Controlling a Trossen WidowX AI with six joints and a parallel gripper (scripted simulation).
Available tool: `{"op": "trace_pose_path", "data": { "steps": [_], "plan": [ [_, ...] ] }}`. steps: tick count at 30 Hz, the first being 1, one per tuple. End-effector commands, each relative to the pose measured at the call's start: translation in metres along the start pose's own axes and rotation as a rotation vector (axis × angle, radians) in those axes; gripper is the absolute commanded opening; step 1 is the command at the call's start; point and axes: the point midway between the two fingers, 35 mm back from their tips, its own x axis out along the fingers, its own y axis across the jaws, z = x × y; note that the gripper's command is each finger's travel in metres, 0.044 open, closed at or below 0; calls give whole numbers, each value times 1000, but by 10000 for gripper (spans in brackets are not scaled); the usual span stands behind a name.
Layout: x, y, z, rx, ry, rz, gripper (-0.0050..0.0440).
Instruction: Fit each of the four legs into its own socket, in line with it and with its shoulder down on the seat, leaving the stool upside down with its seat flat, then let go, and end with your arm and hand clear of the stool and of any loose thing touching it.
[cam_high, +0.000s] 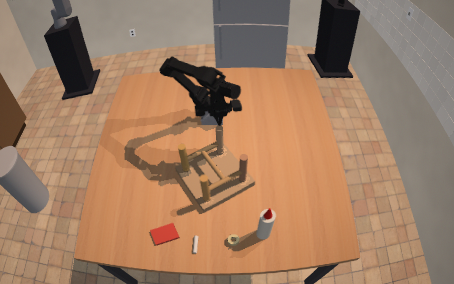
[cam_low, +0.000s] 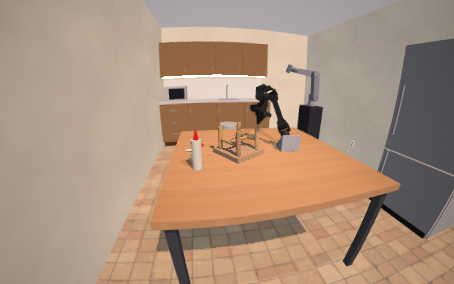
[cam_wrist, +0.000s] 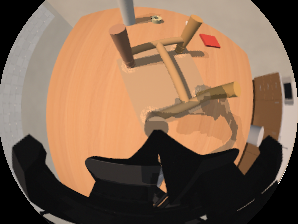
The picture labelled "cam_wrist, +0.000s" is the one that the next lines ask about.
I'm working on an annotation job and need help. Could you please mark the red flat rectangular pad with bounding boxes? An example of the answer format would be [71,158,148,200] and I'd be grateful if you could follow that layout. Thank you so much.
[199,34,221,48]

